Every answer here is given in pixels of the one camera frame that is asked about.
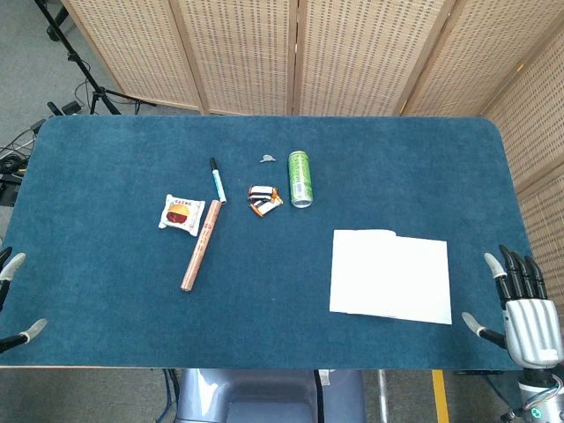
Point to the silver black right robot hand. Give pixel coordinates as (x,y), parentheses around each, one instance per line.
(531,326)

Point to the black grey-tipped left robot hand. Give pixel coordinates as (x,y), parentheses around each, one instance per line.
(15,264)

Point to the white lined notebook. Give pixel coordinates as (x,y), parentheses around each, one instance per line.
(390,277)

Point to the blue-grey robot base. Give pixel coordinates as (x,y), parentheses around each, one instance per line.
(264,396)

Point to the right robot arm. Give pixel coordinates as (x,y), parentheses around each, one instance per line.
(535,396)

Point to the blue table mat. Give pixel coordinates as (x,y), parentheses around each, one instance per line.
(110,286)

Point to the woven folding screen panel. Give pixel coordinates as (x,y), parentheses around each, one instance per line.
(476,57)
(548,229)
(132,48)
(238,53)
(535,114)
(365,53)

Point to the black power adapter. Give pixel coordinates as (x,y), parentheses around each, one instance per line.
(69,107)

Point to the white snack packet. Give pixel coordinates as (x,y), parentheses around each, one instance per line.
(180,215)

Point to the brown cylindrical stick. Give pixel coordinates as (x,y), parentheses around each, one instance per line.
(201,244)

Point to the black tripod stand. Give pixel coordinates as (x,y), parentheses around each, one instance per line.
(83,70)

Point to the white marker with black cap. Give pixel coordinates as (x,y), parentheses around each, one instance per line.
(217,181)

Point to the dark orange candy wrapper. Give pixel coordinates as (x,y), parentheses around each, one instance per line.
(275,199)
(262,190)
(263,209)

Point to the green drink can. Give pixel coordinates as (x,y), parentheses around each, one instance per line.
(300,180)

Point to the small grey metal clip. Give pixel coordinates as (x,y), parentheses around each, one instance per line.
(267,158)

